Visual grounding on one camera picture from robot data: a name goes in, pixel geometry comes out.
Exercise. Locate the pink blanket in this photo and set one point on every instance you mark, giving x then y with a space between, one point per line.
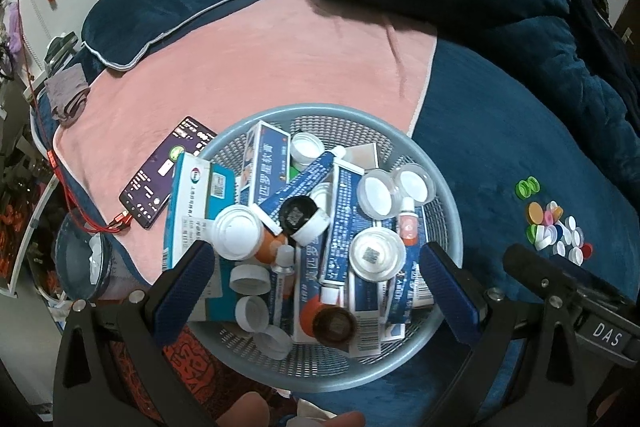
250 57

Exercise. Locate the black round cap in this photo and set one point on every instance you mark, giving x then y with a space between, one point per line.
298 214

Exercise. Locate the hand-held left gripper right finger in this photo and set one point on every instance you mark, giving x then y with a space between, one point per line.
450 289

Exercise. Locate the white card box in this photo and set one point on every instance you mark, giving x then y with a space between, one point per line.
361 155

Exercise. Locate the orange pill bottle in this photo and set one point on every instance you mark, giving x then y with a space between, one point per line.
272 249

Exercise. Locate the small bottle with pink label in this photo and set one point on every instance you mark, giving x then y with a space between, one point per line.
408 224

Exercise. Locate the person's left hand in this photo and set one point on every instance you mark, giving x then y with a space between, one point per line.
242 412

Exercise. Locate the white tissue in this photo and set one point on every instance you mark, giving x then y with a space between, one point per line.
310 413

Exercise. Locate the small clear dropper bottle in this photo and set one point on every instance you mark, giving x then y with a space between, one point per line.
282 269

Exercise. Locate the smartphone with purple screen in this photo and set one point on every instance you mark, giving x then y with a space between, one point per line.
165 177

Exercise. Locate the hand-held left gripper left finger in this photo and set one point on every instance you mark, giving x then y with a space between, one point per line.
182 292

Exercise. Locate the orange bottle with dark cap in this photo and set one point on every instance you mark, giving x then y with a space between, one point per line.
327 322

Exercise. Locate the red patterned cloth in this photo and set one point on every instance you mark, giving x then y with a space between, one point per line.
190 362

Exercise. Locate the green bottle cap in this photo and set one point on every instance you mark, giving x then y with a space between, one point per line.
523 188
534 185

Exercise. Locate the grey-blue mesh plastic basket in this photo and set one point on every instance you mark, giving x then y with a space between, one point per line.
440 227

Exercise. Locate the wide white jar lid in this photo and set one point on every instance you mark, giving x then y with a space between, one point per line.
237 232

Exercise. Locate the pile of mixed bottle caps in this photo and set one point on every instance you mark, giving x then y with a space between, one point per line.
560 237

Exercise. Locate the teal white medicine box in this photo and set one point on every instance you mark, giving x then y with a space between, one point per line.
192 227

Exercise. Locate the grey purple folded cloth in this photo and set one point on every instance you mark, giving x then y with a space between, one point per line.
67 94

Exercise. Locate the clear round container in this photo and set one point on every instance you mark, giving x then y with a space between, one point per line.
82 257

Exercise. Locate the tan round lid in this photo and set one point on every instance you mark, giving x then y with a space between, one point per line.
535 213

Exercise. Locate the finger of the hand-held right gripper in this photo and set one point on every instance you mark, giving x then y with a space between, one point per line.
535 269

